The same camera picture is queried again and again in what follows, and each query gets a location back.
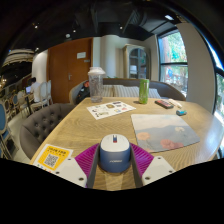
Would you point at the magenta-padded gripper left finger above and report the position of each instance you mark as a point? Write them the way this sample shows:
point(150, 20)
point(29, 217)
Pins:
point(85, 161)

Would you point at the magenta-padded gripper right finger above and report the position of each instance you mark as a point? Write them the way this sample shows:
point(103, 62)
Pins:
point(144, 161)

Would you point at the blue and white computer mouse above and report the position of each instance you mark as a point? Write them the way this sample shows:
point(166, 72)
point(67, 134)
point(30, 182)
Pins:
point(115, 153)

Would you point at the landscape print mouse pad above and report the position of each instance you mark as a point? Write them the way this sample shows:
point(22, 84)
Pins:
point(163, 131)

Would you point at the yellow code card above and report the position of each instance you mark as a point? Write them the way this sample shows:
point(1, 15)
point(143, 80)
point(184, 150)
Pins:
point(51, 159)

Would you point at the grey tufted armchair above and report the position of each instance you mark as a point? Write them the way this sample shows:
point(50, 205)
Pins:
point(41, 125)

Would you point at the white sticker sheet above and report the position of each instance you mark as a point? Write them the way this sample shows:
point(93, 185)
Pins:
point(110, 110)

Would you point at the black and red flat case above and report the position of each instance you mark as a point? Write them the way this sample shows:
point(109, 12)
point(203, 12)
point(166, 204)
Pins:
point(164, 104)

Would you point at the small teal box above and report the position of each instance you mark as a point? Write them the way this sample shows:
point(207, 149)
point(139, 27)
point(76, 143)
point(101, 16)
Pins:
point(181, 112)

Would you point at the white tube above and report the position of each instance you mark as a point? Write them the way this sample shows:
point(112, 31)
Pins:
point(175, 103)

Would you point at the black backpack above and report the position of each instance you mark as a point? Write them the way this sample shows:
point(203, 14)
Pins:
point(83, 95)

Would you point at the striped cushion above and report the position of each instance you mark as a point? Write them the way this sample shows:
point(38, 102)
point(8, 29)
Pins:
point(154, 93)
point(128, 91)
point(109, 91)

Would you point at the green drink can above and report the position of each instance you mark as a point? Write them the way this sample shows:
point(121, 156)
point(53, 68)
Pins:
point(144, 91)

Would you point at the grey curved sofa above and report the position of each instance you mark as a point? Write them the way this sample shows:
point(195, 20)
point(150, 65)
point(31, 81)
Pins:
point(168, 91)

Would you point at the clear shaker bottle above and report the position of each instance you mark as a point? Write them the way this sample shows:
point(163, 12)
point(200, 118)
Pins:
point(96, 86)

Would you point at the group of white chairs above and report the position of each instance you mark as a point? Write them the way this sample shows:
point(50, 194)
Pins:
point(43, 93)

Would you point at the person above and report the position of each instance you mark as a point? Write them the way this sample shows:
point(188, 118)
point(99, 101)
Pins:
point(35, 90)

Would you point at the blue round-back chair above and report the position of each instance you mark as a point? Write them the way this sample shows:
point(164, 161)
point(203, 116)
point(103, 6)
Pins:
point(4, 123)

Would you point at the brown wooden door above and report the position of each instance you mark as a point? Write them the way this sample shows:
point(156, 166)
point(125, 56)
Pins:
point(65, 70)

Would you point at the black framed side window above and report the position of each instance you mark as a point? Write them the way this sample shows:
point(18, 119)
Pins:
point(220, 100)

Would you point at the arched glass cabinet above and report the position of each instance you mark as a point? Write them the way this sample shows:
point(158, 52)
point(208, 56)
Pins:
point(136, 61)

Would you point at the white door sign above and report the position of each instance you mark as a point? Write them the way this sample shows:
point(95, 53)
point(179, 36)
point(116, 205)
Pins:
point(81, 55)

